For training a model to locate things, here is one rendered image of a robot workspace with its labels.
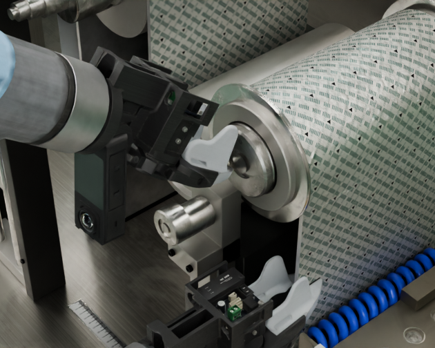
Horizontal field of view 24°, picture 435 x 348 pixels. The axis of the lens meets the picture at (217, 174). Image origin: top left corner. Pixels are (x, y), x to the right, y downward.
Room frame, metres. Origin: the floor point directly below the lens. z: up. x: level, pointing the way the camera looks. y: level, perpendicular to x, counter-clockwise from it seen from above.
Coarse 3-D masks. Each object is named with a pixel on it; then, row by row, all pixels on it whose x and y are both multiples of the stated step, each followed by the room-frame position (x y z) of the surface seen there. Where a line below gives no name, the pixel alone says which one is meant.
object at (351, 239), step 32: (416, 160) 0.82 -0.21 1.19; (352, 192) 0.76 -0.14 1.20; (384, 192) 0.79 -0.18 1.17; (416, 192) 0.83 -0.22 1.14; (320, 224) 0.73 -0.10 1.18; (352, 224) 0.76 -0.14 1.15; (384, 224) 0.79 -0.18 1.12; (416, 224) 0.83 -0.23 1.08; (320, 256) 0.73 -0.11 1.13; (352, 256) 0.76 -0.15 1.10; (384, 256) 0.80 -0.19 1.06; (352, 288) 0.77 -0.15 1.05
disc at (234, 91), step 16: (224, 96) 0.79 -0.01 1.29; (240, 96) 0.77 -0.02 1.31; (256, 96) 0.76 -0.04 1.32; (272, 112) 0.74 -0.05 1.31; (288, 128) 0.72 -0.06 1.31; (288, 144) 0.72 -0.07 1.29; (304, 160) 0.71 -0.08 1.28; (304, 176) 0.70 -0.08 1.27; (304, 192) 0.70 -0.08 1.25; (256, 208) 0.75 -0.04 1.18; (288, 208) 0.72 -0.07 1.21; (304, 208) 0.70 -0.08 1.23
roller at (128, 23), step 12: (132, 0) 0.92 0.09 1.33; (144, 0) 0.90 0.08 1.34; (108, 12) 0.96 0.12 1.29; (120, 12) 0.94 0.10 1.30; (132, 12) 0.92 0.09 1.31; (144, 12) 0.90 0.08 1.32; (108, 24) 0.96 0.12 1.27; (120, 24) 0.94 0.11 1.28; (132, 24) 0.92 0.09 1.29; (144, 24) 0.91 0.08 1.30; (132, 36) 0.92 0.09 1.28
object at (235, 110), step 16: (432, 16) 0.92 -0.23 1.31; (224, 112) 0.78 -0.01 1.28; (240, 112) 0.76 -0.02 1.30; (256, 112) 0.75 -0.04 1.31; (256, 128) 0.74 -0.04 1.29; (272, 128) 0.73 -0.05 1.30; (272, 144) 0.73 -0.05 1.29; (288, 160) 0.71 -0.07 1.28; (288, 176) 0.71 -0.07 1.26; (272, 192) 0.72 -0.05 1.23; (288, 192) 0.71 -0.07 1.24; (272, 208) 0.72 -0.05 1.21
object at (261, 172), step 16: (240, 128) 0.75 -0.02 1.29; (240, 144) 0.74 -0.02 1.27; (256, 144) 0.73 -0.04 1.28; (240, 160) 0.74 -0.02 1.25; (256, 160) 0.72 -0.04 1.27; (272, 160) 0.73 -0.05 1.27; (240, 176) 0.74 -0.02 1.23; (256, 176) 0.72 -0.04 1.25; (272, 176) 0.72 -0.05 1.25; (256, 192) 0.72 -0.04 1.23
